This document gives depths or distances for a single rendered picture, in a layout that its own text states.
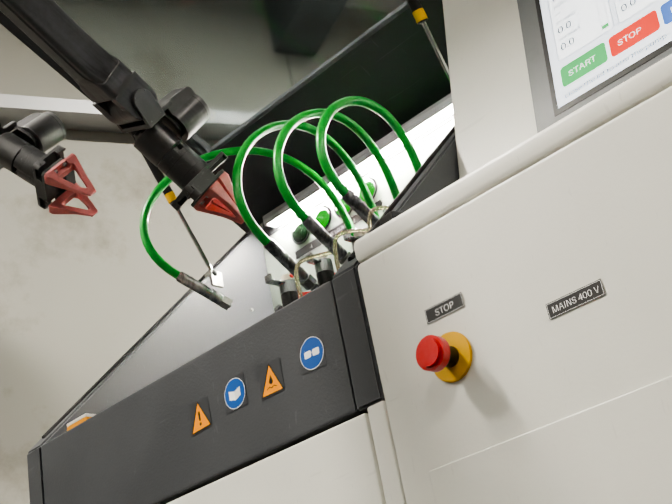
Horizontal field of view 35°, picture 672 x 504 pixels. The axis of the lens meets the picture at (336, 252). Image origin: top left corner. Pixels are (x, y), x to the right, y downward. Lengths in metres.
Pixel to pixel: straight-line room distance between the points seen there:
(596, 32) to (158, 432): 0.77
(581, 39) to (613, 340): 0.56
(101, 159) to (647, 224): 3.51
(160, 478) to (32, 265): 2.70
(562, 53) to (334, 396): 0.56
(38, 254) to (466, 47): 2.72
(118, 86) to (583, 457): 0.92
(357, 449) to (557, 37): 0.63
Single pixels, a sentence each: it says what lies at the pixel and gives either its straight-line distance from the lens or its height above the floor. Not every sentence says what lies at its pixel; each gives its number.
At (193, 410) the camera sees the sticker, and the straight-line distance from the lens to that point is 1.37.
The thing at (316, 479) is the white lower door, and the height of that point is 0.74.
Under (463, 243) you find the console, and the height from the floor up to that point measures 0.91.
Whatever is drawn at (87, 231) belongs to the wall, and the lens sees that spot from 4.17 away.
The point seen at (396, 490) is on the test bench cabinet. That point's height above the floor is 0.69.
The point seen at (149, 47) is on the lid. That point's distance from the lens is 2.03.
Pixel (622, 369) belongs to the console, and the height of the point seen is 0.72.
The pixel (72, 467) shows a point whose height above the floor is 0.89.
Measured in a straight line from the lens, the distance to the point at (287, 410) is 1.24.
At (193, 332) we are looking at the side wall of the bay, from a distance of 1.93.
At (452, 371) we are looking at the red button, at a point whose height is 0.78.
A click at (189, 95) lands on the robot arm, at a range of 1.70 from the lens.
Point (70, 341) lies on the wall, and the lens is 3.96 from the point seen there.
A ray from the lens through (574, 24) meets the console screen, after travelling 1.46.
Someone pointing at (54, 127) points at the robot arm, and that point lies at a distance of 1.90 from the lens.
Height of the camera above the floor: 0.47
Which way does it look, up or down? 25 degrees up
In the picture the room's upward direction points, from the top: 11 degrees counter-clockwise
